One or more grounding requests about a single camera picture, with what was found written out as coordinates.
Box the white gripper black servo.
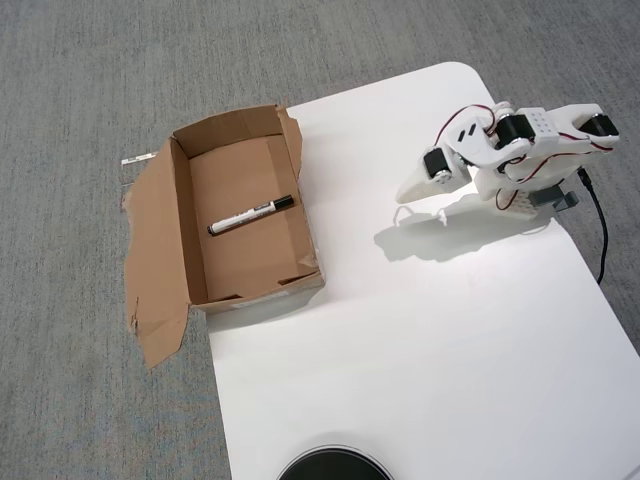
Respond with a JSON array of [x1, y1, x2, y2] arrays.
[[397, 147, 476, 204]]

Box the white marker pen black cap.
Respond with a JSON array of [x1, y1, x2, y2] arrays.
[[206, 195, 295, 238]]

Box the open brown cardboard box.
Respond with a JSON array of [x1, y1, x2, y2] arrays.
[[121, 103, 327, 370]]

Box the grey table clamp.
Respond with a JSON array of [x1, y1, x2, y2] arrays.
[[529, 187, 581, 214]]

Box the black round disc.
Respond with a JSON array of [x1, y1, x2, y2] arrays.
[[276, 432, 396, 480]]

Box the black power cable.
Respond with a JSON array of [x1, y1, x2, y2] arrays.
[[576, 167, 610, 287]]

